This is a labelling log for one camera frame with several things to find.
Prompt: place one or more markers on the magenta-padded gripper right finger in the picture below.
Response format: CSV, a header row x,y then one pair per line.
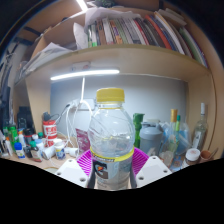
x,y
150,170

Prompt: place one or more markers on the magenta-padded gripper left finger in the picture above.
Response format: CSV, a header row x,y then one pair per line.
x,y
74,171

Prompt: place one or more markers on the clear yellow-capped drink bottle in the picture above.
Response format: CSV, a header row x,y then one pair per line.
x,y
111,133

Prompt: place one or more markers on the small white blue-labelled jar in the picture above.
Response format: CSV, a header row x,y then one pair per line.
x,y
60,150

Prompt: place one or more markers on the grey shaker bottle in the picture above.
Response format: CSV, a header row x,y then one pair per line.
x,y
150,138

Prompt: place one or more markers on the pink pouch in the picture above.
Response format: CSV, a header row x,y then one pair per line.
x,y
82,139

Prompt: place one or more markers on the yellow-capped amber bottle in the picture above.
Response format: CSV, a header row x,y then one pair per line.
x,y
170,143

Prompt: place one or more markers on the tall green bottle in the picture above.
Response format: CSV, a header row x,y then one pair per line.
x,y
137,128

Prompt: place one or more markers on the brown jar with white lid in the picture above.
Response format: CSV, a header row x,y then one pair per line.
x,y
192,157

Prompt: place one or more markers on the red and white canister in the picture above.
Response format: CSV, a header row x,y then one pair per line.
x,y
50,130

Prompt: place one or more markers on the green-capped slim bottle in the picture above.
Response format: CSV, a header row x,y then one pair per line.
x,y
178,123

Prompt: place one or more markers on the blue-capped white bottle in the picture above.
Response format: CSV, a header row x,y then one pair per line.
x,y
19,150

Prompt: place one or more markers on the tall clear glass bottle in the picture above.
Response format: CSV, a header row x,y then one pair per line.
x,y
200,130

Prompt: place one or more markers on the black device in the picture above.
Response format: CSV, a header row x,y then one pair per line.
x,y
25,119

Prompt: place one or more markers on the small green container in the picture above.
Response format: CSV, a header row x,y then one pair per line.
x,y
12,134

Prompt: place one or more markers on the wooden shelf unit with books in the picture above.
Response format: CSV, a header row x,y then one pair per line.
x,y
133,61

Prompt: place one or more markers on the ceiling light tube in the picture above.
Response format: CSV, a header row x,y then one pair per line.
x,y
81,4

